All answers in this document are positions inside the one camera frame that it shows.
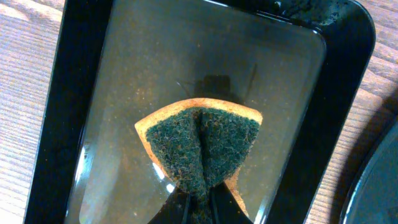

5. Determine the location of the black rectangular tray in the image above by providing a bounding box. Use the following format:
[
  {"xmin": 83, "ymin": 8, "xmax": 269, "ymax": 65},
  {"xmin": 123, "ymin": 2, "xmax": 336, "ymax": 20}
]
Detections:
[{"xmin": 24, "ymin": 1, "xmax": 376, "ymax": 223}]

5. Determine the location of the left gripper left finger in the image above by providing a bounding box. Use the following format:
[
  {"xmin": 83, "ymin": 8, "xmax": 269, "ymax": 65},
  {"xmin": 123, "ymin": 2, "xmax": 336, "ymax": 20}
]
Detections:
[{"xmin": 148, "ymin": 189, "xmax": 190, "ymax": 224}]

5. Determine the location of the orange green scrub sponge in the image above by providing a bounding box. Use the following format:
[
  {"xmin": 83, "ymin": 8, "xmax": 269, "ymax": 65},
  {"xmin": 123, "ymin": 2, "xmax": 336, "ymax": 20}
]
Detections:
[{"xmin": 135, "ymin": 98, "xmax": 262, "ymax": 223}]

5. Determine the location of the black round tray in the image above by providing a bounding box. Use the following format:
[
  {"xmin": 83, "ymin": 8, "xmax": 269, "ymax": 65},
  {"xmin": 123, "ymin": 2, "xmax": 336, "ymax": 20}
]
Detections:
[{"xmin": 339, "ymin": 119, "xmax": 397, "ymax": 224}]

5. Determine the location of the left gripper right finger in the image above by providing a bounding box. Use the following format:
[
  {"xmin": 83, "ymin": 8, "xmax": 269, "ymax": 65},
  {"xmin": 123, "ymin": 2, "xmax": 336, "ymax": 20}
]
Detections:
[{"xmin": 210, "ymin": 182, "xmax": 252, "ymax": 224}]

